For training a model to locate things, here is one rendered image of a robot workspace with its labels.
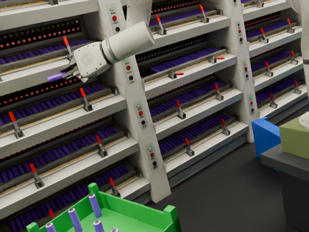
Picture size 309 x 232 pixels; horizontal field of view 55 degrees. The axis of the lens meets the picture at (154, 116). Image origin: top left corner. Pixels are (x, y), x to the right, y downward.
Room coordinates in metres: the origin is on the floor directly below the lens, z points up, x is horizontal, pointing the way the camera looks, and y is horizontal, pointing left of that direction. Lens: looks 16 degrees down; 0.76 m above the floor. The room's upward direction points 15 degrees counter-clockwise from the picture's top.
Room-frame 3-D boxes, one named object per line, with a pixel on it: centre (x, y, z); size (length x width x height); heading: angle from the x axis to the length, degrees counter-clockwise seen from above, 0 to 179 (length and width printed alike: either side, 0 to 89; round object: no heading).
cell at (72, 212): (0.66, 0.26, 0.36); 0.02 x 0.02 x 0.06
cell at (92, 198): (0.70, 0.21, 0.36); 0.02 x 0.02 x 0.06
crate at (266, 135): (1.25, -0.52, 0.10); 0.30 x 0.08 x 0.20; 5
